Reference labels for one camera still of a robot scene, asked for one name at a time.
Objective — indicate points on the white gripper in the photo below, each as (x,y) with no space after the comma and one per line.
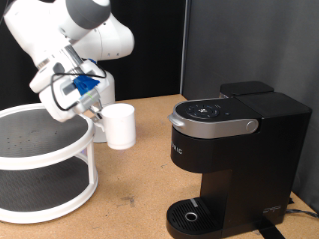
(63,103)

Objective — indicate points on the white mug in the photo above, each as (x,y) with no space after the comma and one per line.
(119,127)

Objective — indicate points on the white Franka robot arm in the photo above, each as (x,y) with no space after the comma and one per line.
(43,30)

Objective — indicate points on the black Keurig coffee machine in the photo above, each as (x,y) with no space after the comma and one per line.
(259,172)

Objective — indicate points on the white two-tier turntable shelf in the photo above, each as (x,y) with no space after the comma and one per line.
(33,159)

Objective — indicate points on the black backdrop curtain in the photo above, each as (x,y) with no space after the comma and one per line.
(156,49)

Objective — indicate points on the black tape strip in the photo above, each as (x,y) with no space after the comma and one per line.
(270,232)

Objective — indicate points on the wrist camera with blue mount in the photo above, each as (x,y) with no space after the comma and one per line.
(84,84)

